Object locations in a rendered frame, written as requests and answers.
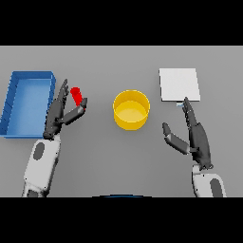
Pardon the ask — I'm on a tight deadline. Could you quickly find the yellow bowl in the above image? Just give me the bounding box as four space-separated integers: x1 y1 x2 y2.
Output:
112 89 151 131

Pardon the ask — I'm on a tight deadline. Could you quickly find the pale square measuring scale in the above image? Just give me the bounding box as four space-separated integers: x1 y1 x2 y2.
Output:
159 67 201 106

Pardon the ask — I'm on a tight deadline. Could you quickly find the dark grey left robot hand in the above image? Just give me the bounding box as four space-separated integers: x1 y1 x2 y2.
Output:
42 78 88 140

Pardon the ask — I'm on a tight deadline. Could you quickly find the red beaker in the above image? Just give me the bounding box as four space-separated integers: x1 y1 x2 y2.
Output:
69 86 86 111

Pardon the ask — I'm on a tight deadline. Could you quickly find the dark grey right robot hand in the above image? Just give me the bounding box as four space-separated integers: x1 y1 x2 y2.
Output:
161 96 215 171

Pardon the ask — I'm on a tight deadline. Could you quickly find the blue tray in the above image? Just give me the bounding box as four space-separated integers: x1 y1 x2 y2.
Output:
0 70 57 140

